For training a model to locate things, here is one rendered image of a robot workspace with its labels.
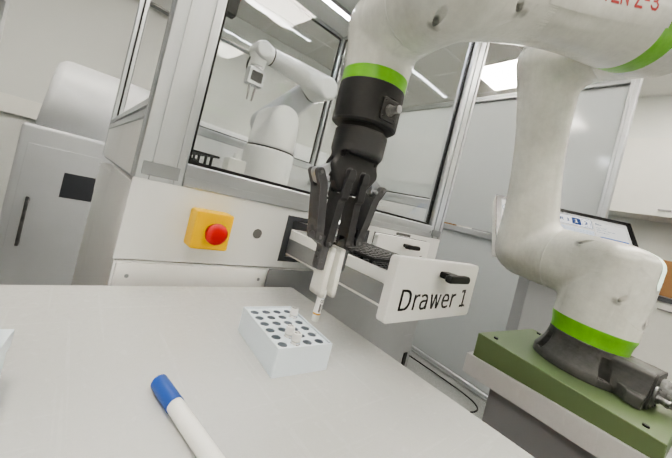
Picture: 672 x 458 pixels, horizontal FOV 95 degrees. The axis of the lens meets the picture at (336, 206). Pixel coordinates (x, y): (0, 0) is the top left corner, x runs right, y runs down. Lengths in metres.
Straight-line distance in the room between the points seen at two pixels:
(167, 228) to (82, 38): 3.43
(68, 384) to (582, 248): 0.77
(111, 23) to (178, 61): 3.39
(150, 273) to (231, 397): 0.35
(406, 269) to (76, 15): 3.84
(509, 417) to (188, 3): 0.95
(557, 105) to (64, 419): 0.84
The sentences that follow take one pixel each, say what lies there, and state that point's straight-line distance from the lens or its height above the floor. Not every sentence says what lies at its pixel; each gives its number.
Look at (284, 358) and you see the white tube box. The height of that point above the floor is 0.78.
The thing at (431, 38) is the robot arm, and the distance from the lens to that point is 0.39.
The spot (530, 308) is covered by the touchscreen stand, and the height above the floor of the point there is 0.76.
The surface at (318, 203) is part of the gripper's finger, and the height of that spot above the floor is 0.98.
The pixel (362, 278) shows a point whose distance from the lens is 0.57.
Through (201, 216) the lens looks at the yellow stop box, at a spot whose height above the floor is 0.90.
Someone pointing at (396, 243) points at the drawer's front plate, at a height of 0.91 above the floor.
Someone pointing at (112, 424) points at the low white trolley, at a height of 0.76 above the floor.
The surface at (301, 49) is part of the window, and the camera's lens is 0.80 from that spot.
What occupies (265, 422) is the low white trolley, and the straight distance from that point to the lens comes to 0.38.
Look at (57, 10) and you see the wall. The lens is 4.05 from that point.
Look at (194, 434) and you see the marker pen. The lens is 0.33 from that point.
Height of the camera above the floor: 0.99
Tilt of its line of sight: 1 degrees down
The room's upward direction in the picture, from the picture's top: 14 degrees clockwise
